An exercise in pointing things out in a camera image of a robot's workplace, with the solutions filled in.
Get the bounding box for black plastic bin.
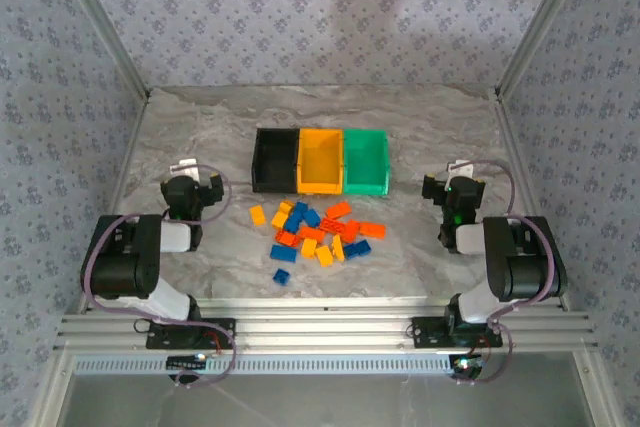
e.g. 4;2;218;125
251;127;301;194

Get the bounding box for green plastic bin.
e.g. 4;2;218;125
342;128;391;197

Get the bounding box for yellow plastic bin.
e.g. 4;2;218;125
296;127;346;197

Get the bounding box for black controller board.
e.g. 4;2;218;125
448;353;484;381
167;354;209;372

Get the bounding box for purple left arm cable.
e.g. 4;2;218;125
79;165;239;391

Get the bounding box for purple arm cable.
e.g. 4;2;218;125
79;165;239;391
452;159;557;386

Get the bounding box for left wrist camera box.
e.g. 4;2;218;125
168;158;202;181

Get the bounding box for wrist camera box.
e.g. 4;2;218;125
168;158;202;181
446;159;476;180

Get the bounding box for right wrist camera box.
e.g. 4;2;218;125
446;159;476;180

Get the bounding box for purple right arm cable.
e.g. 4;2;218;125
452;159;557;386

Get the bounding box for aluminium table side rail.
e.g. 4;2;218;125
492;89;572;311
77;91;152;316

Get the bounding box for aluminium base frame rail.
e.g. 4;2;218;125
53;296;600;354

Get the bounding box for aluminium frame post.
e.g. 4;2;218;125
48;0;152;98
493;0;597;98

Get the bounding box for grey slotted cable duct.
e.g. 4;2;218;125
74;352;454;376

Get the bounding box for aluminium frame leg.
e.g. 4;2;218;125
29;351;76;427
572;350;626;427

